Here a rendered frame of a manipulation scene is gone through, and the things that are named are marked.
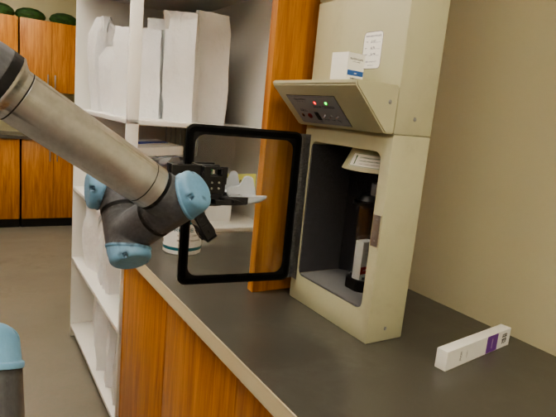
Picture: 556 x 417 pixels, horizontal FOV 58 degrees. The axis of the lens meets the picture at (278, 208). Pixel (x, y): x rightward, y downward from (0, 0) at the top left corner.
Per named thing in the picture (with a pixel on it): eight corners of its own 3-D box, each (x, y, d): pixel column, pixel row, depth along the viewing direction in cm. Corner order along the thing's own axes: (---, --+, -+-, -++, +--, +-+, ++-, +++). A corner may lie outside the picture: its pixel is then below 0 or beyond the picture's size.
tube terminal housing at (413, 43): (357, 285, 153) (391, 21, 139) (441, 328, 126) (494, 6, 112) (289, 294, 140) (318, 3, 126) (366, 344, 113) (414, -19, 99)
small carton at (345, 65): (345, 83, 112) (348, 55, 111) (361, 83, 108) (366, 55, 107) (329, 80, 109) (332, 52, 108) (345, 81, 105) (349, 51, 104)
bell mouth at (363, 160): (380, 166, 135) (382, 146, 134) (430, 177, 120) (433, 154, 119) (327, 165, 126) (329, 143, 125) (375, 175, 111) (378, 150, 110)
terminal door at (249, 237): (288, 280, 137) (303, 131, 130) (176, 285, 125) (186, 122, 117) (286, 279, 138) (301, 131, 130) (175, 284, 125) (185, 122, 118)
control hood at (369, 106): (306, 124, 131) (310, 85, 129) (394, 134, 104) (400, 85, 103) (268, 121, 125) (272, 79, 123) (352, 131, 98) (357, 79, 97)
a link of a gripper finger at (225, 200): (249, 198, 104) (207, 197, 101) (249, 206, 104) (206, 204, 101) (244, 194, 108) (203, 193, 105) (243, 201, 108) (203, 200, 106)
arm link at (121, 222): (142, 242, 83) (131, 185, 87) (98, 269, 87) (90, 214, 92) (175, 249, 89) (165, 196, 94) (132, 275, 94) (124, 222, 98)
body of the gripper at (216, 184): (232, 167, 103) (174, 166, 96) (228, 208, 104) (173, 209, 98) (216, 162, 109) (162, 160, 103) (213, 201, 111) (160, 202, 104)
